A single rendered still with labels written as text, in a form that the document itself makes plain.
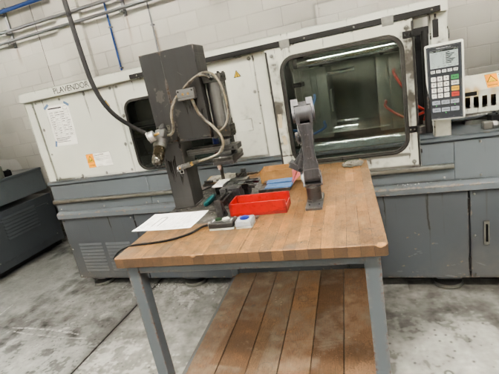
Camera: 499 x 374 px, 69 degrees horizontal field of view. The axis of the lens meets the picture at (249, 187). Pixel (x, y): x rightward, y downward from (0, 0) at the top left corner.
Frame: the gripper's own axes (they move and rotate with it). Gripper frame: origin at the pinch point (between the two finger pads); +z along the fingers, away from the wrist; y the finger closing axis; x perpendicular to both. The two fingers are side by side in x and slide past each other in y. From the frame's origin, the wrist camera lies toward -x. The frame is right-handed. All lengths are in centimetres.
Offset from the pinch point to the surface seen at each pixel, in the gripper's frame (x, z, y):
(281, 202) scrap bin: 33.6, -0.7, -0.9
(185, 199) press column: 17, 26, 46
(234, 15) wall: -262, -65, 152
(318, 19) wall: -262, -90, 58
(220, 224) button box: 48, 12, 17
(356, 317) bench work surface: 8, 51, -57
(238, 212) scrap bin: 34.7, 11.0, 14.3
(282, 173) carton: -14.4, 3.4, 8.0
